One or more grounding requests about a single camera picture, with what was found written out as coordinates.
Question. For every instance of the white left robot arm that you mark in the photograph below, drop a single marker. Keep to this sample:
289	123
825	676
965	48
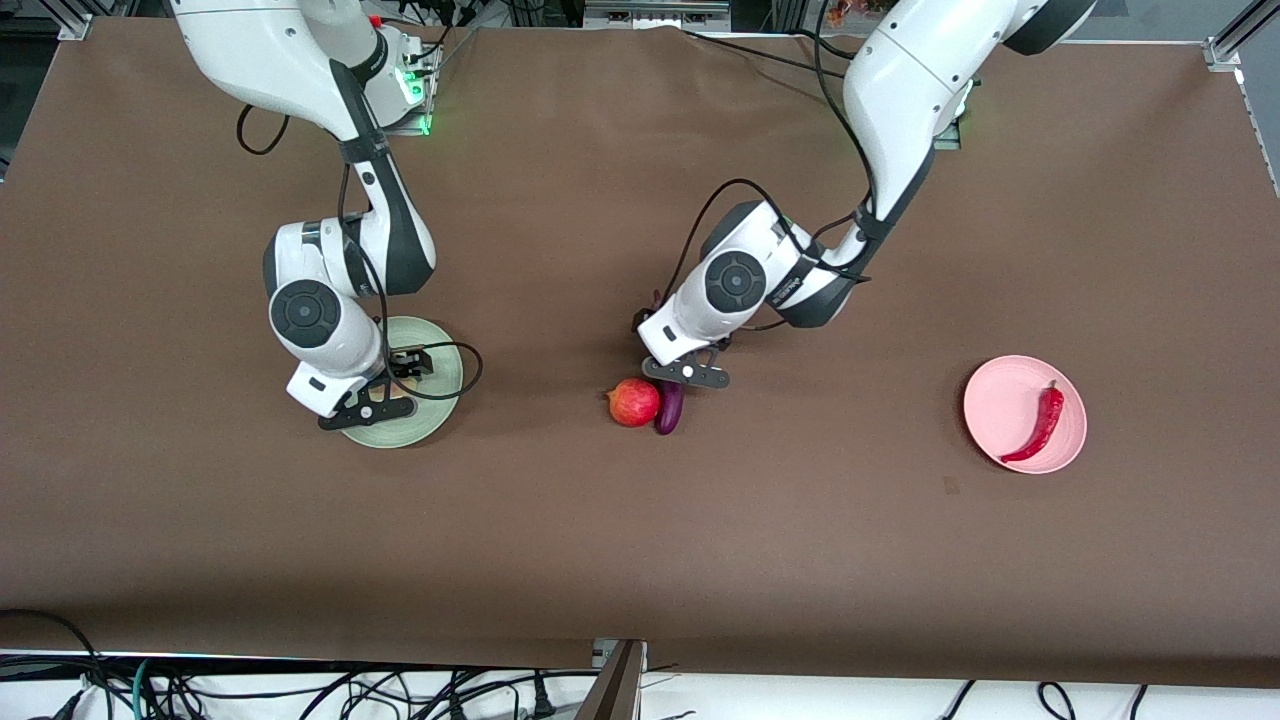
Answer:
900	80

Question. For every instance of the green round plate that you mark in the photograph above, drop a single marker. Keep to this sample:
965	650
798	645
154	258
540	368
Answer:
420	428

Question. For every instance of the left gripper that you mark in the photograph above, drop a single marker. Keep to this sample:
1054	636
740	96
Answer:
639	318

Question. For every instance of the purple eggplant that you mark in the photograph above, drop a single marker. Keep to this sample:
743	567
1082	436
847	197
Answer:
670	410

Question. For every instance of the aluminium profile beam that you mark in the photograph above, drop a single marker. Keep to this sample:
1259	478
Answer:
612	690

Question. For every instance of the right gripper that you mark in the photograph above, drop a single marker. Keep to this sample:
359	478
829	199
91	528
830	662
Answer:
404	361

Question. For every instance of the aluminium frame post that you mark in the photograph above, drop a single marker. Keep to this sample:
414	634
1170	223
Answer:
1235	40
78	22

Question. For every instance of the grey equipment box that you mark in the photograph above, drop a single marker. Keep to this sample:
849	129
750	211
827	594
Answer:
655	12

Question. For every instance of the pink round plate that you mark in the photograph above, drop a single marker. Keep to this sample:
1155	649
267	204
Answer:
1000	400

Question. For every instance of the table cover sheet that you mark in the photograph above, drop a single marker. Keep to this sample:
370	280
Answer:
640	550

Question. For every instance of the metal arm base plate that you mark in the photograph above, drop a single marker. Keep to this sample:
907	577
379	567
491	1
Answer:
415	90
948	144

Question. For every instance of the red chili pepper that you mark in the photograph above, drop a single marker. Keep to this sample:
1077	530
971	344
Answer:
1045	415

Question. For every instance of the red pomegranate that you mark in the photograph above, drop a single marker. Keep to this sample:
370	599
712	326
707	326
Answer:
633	403

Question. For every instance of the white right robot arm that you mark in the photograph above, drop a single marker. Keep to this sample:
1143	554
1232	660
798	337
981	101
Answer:
310	315

